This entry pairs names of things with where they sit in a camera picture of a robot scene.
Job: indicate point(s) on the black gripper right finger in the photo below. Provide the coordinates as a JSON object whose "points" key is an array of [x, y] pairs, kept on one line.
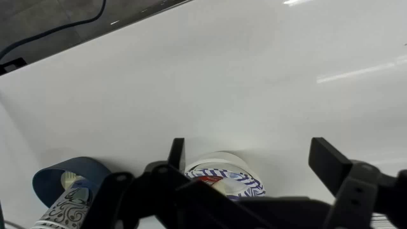
{"points": [[360, 186]]}

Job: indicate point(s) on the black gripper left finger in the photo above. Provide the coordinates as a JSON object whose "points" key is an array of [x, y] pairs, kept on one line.
{"points": [[127, 195]]}

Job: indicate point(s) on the blue striped white bowl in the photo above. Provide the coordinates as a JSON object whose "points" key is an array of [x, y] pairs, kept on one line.
{"points": [[229, 163]]}

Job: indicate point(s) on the black white patterned cup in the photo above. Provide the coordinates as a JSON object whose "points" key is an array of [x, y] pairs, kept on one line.
{"points": [[65, 210]]}

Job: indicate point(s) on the dark blue cup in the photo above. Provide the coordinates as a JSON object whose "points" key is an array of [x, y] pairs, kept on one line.
{"points": [[51, 179]]}

